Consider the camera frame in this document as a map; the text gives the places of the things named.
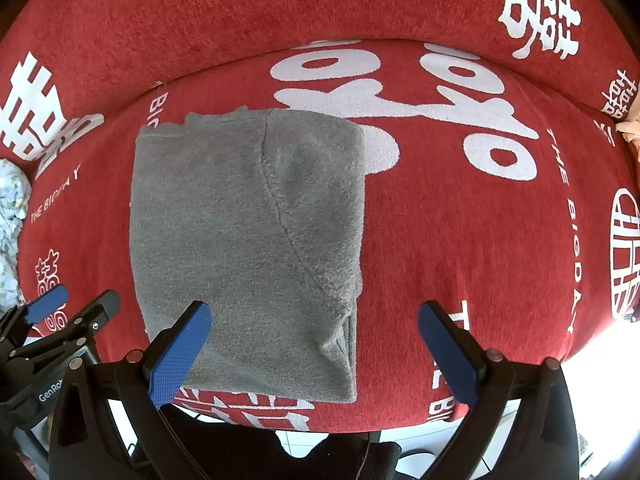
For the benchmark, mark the grey knit sweater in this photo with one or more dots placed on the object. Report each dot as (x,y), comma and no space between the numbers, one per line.
(225,210)

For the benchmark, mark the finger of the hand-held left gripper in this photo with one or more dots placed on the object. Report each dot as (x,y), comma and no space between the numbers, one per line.
(47,304)
(102,307)

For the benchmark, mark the red printed sofa cover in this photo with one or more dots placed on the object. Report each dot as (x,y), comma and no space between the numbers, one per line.
(450,260)

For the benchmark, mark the peach cloth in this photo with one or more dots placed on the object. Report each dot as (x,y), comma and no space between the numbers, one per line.
(632,132)

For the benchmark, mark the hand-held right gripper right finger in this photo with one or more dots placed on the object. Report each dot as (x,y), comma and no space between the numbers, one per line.
(447,360)

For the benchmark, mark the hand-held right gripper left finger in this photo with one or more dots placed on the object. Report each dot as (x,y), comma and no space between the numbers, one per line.
(182,360)

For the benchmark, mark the person's dark pants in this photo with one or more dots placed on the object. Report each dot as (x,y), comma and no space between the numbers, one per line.
(250,455)

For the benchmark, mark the pale floral cloth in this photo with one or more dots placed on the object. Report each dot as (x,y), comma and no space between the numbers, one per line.
(10,195)

